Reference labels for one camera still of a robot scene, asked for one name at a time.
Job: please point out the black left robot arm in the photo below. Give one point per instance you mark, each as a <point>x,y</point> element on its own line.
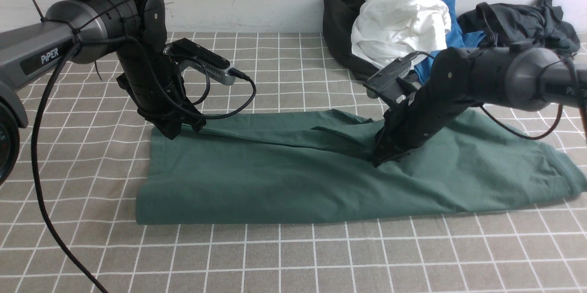
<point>83,31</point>

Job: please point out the blue garment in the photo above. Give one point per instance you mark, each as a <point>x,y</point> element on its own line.
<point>455,38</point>

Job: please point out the green long-sleeve top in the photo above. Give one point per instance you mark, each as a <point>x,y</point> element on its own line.
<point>315,167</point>

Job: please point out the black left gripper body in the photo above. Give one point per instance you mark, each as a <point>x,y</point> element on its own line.
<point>155,84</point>

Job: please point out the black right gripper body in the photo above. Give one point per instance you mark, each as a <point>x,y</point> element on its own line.
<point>417,119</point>

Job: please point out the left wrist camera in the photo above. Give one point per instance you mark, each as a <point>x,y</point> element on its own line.
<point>187,54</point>

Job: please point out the dark grey garment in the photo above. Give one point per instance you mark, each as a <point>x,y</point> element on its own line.
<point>503,24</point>

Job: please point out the black cable tie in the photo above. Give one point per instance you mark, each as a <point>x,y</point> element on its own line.
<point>41,15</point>

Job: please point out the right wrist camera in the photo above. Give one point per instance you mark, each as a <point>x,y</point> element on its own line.
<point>394,82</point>

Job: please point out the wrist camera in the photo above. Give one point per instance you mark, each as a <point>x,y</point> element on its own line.
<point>394,82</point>
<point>187,54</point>

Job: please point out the white garment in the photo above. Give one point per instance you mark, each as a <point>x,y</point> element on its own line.
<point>386,30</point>

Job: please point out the grey checked tablecloth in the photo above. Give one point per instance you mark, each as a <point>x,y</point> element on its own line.
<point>94,154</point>

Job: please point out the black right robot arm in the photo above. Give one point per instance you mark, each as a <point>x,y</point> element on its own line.
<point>520,76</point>

